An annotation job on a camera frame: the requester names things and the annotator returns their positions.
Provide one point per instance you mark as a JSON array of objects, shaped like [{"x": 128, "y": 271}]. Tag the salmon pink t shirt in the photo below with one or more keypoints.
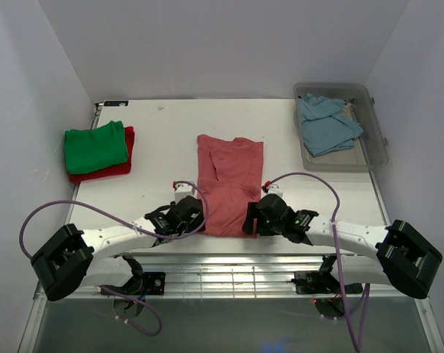
[{"x": 230, "y": 176}]

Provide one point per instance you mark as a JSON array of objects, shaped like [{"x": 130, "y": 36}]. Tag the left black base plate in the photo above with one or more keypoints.
[{"x": 152, "y": 283}]

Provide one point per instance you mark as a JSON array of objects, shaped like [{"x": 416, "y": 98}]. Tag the blue label sticker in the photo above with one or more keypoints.
[{"x": 115, "y": 103}]

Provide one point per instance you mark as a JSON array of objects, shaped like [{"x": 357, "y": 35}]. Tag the folded green t shirt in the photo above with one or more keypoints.
[{"x": 91, "y": 150}]

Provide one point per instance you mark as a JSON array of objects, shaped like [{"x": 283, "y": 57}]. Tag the clear plastic bin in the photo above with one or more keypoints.
[{"x": 369, "y": 152}]

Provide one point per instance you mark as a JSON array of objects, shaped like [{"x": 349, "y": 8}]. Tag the aluminium table frame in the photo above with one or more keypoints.
[{"x": 208, "y": 267}]

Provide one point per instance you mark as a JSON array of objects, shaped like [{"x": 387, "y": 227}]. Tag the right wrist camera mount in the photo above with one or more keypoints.
[{"x": 271, "y": 188}]

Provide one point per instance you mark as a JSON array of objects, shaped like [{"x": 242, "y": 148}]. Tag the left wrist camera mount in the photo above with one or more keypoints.
[{"x": 183, "y": 189}]

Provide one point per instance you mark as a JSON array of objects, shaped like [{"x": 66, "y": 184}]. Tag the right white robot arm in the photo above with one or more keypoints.
[{"x": 396, "y": 255}]

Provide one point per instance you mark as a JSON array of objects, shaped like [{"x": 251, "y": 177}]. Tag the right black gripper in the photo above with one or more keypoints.
[{"x": 253, "y": 212}]

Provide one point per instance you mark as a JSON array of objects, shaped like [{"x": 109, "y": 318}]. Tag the blue t shirt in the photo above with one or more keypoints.
[{"x": 325, "y": 126}]

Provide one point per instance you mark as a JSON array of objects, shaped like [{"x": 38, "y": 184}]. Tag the folded red t shirt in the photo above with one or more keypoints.
[{"x": 114, "y": 170}]

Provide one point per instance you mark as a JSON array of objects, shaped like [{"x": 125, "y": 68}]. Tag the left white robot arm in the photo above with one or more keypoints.
[{"x": 72, "y": 258}]

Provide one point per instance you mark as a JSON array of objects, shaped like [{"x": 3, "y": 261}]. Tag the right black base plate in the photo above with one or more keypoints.
[{"x": 315, "y": 282}]

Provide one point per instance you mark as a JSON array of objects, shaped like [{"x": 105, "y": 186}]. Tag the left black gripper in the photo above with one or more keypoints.
[{"x": 196, "y": 222}]

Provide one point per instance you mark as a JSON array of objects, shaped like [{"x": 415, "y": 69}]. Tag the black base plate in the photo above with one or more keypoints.
[
  {"x": 315, "y": 282},
  {"x": 152, "y": 283}
]

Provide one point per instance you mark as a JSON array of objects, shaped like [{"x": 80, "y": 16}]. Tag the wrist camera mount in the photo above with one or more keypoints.
[
  {"x": 271, "y": 188},
  {"x": 183, "y": 189}
]

